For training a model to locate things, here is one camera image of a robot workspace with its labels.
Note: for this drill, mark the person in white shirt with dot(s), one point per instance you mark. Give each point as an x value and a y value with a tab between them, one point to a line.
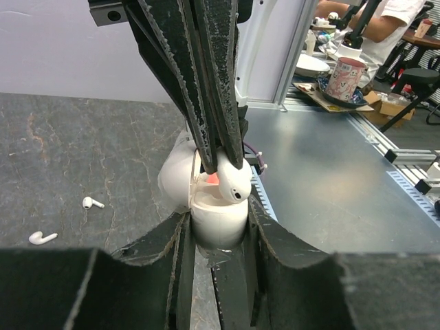
388	24

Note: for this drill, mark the pink patterned mug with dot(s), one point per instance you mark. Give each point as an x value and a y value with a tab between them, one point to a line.
345	78

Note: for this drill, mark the white plate in background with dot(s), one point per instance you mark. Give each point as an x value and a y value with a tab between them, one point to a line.
311	67

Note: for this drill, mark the black stool in background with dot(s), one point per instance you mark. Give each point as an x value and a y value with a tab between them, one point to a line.
423	82

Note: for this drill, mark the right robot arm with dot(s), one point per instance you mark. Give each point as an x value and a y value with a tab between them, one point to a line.
252	19

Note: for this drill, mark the cardboard boxes in background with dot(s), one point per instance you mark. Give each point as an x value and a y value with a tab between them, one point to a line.
385	106

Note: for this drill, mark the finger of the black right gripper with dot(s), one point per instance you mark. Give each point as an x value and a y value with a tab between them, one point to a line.
166	36
217	28

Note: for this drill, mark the white earbud charging case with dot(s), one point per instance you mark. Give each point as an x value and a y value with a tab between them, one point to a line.
216	222

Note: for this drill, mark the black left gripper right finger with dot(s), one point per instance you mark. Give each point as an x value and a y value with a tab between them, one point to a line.
293	285

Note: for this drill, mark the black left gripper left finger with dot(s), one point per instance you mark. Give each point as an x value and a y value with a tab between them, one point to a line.
147	284

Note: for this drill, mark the white earbud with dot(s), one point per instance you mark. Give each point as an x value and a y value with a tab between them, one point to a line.
89	202
234	184
38	238

